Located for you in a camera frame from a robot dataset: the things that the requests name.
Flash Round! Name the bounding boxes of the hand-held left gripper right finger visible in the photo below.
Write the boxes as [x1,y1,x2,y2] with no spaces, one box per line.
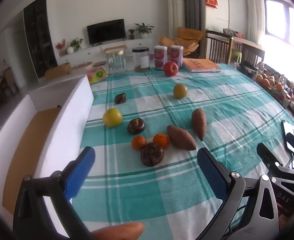
[194,147,280,240]

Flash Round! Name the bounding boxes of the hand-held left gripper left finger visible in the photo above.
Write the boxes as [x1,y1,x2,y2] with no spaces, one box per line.
[13,146,96,240]

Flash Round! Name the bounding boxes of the sweet potato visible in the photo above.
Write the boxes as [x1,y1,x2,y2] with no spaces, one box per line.
[166,125,197,151]
[191,108,207,142]

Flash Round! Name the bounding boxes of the small orange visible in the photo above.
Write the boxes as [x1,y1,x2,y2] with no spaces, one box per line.
[153,133,170,149]
[131,135,147,150]

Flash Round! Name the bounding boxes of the white box with cardboard bottom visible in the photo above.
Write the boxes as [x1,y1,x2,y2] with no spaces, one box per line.
[0,75,95,240]

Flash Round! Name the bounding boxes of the large yellow round fruit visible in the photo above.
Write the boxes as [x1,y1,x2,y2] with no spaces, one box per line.
[102,108,123,128]

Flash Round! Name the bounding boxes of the large dark brown fruit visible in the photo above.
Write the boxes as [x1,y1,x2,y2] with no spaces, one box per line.
[140,142,164,167]

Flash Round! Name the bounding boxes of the person's left hand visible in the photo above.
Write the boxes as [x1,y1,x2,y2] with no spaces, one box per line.
[91,221,145,240]

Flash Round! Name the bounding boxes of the pile of oranges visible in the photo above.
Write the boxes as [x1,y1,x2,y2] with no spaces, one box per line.
[255,73,276,89]

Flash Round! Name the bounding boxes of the teal checked tablecloth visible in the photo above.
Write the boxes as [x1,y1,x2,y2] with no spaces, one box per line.
[48,62,294,240]

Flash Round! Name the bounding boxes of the medium dark brown fruit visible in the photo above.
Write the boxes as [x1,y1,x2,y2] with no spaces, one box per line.
[127,118,146,134]

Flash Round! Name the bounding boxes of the small dark brown fruit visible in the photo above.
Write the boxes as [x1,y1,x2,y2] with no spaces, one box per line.
[114,93,127,104]

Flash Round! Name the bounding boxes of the small yellow-green round fruit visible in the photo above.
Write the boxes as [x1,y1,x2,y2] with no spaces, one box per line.
[173,83,188,99]

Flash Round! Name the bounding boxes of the brown cardboard box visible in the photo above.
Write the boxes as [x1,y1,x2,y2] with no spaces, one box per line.
[45,62,71,81]

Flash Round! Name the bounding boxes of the beige floor cushion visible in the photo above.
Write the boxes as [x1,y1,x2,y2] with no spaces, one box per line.
[69,61,94,74]

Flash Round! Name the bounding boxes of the green plastic stool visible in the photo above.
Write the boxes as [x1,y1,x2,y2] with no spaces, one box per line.
[228,49,242,66]

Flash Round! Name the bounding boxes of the wooden desk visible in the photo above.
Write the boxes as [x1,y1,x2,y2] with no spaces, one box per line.
[231,36,266,67]

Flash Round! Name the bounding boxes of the orange book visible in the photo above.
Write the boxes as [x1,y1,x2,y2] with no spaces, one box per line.
[182,58,222,73]

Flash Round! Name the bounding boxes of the red apple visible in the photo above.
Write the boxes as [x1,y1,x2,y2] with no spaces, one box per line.
[163,61,179,77]

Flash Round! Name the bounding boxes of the glass jar with gold lid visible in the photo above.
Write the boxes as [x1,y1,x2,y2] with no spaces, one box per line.
[105,49,126,74]

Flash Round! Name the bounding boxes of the wooden dining chair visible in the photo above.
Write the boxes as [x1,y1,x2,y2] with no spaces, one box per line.
[0,66,19,97]

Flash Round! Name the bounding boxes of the white television cabinet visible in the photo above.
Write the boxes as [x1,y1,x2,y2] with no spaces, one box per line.
[56,38,154,66]

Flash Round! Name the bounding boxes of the dark wooden chair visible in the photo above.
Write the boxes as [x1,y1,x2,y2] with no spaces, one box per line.
[205,30,234,64]

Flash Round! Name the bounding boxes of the red flower bouquet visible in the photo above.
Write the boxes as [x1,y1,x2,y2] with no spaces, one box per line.
[55,39,66,56]

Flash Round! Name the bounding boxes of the clear jar with black lid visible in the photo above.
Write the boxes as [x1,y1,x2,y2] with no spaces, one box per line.
[132,47,150,72]

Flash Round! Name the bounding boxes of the leafy green plant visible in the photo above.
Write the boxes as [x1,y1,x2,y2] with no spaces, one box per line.
[70,37,84,51]

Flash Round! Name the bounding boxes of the orange lounge chair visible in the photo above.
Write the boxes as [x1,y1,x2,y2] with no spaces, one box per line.
[158,27,204,56]

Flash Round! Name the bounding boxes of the white curtain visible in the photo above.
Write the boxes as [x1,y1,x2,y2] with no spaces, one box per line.
[245,0,266,46]

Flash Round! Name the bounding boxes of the dark glass display cabinet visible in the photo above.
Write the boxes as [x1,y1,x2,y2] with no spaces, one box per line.
[23,0,59,79]

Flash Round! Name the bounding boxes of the black flat television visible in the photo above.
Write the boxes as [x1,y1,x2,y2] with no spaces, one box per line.
[87,19,126,46]

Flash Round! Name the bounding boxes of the large potted green plant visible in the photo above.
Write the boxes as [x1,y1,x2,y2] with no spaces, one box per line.
[134,22,155,39]

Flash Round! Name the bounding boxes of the white standing air conditioner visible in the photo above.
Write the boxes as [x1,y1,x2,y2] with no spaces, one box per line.
[166,0,185,55]

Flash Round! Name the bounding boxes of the grey curtain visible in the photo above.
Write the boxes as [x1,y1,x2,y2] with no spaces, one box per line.
[176,0,206,32]

